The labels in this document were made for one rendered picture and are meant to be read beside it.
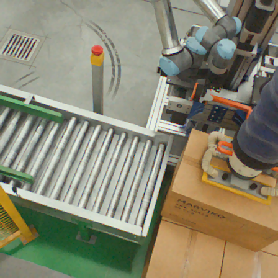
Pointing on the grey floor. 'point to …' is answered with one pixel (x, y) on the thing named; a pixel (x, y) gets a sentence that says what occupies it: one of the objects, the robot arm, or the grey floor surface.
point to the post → (97, 82)
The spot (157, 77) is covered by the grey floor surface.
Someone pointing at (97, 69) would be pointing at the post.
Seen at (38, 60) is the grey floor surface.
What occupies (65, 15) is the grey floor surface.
